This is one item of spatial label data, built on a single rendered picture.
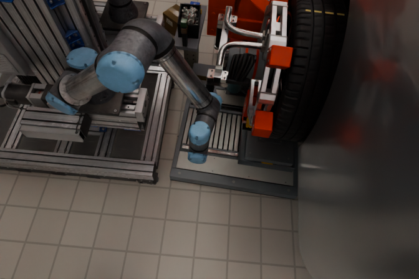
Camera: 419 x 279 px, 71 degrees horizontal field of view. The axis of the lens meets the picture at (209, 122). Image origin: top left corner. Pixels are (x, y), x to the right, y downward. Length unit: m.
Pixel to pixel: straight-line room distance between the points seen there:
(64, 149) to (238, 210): 1.15
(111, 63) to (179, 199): 1.34
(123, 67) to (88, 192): 1.42
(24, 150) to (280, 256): 1.67
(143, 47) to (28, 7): 0.62
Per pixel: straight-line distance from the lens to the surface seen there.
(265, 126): 1.20
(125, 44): 0.81
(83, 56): 1.22
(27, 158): 2.07
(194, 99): 1.04
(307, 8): 1.23
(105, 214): 2.03
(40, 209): 2.18
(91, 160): 1.91
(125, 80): 0.80
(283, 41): 1.16
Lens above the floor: 1.91
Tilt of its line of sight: 61 degrees down
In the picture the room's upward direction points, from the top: 5 degrees clockwise
